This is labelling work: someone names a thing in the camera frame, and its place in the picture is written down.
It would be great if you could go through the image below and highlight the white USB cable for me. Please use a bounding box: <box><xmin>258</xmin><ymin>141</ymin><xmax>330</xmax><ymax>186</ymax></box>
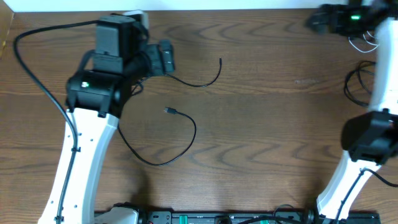
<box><xmin>348</xmin><ymin>29</ymin><xmax>380</xmax><ymax>54</ymax></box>

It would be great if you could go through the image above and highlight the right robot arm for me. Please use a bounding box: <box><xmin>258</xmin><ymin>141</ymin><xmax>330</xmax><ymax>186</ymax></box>
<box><xmin>300</xmin><ymin>1</ymin><xmax>397</xmax><ymax>223</ymax></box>

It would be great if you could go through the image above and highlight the thin black cable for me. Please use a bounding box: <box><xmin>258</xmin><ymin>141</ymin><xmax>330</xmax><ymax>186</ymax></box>
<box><xmin>343</xmin><ymin>60</ymin><xmax>377</xmax><ymax>108</ymax></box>

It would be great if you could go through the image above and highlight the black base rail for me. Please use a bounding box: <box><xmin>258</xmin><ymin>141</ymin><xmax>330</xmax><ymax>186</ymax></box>
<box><xmin>93</xmin><ymin>210</ymin><xmax>382</xmax><ymax>224</ymax></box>

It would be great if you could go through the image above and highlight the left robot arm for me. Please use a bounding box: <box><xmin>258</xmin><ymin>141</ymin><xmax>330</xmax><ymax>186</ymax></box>
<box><xmin>38</xmin><ymin>40</ymin><xmax>175</xmax><ymax>223</ymax></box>

